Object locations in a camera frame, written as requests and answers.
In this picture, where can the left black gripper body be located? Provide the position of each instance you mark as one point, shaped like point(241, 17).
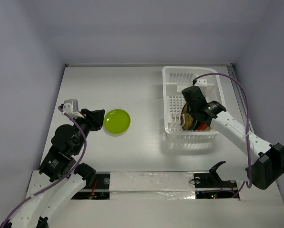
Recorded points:
point(90, 122)

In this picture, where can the lime green plate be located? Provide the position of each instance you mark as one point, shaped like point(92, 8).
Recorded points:
point(117, 121)

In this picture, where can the yellow patterned plate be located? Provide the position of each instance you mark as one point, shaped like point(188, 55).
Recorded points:
point(187, 122)

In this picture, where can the orange plate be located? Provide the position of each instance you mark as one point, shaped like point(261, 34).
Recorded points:
point(203, 127)

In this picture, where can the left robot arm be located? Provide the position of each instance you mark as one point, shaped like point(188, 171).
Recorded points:
point(60, 176)

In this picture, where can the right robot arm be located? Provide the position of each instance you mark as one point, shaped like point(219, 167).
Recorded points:
point(265, 160)

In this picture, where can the white plastic dish rack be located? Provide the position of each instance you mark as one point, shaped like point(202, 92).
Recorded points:
point(175, 79)

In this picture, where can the silver foil-covered bar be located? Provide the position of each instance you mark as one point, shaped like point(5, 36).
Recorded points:
point(151, 186)

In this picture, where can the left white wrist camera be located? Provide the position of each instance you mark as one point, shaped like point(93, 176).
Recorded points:
point(70, 107)

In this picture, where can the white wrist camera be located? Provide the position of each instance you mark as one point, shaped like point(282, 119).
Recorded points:
point(70, 107)
point(202, 83)

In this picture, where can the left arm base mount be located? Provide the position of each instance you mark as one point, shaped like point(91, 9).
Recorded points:
point(97, 184)

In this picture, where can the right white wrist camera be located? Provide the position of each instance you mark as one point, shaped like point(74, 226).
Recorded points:
point(202, 83)

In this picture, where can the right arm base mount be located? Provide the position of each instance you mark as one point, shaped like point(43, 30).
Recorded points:
point(208, 185)

